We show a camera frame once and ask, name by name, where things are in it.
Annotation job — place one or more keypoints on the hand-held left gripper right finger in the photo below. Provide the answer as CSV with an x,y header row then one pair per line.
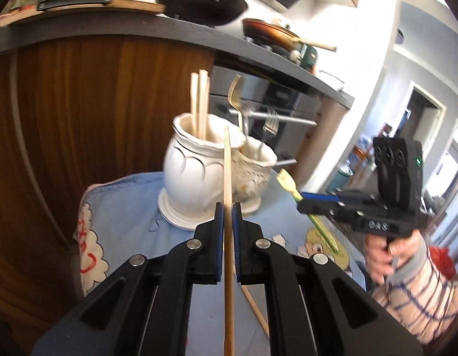
x,y
237,244

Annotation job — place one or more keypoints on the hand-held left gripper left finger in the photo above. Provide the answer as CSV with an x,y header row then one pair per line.
x,y
219,244

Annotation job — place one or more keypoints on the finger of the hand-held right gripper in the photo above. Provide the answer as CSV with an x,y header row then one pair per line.
x,y
319,196
317,208

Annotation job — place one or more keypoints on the wooden chopstick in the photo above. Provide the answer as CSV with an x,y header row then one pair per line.
x,y
194,100
201,100
228,267
256,311
207,107

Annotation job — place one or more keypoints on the yellow green plastic utensil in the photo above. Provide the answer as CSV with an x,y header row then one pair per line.
x,y
286,181

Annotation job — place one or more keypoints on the white ceramic utensil holder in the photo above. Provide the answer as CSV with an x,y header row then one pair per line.
x,y
195,178

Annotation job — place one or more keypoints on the silver fork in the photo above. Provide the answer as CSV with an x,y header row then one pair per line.
x,y
270,120

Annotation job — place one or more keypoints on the person's right forearm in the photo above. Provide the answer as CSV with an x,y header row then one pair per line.
x,y
414,300

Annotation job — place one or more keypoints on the person's right hand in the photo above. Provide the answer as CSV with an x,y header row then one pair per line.
x,y
384,257

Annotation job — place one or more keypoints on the teal bin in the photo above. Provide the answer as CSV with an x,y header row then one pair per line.
x,y
343,180

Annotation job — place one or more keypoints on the narrow wooden kitchen cabinet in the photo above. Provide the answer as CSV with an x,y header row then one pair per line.
x,y
325,126

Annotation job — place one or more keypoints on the red fuzzy object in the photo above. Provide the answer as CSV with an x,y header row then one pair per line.
x,y
442,262

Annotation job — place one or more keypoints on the blue cartoon printed cloth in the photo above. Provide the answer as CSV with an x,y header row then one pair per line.
x,y
121,207

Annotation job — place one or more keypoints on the stainless steel oven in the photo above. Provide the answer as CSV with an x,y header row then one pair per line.
x,y
280,96

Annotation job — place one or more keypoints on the green kitchen appliance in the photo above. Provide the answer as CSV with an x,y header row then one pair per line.
x,y
309,55

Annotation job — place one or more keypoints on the orange frying pan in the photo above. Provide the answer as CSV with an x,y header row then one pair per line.
x,y
273,34

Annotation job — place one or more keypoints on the grey kitchen countertop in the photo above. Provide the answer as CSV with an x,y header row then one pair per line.
x,y
177,42

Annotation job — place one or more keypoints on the wooden cutting board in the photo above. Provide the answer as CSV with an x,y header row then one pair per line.
x,y
88,10

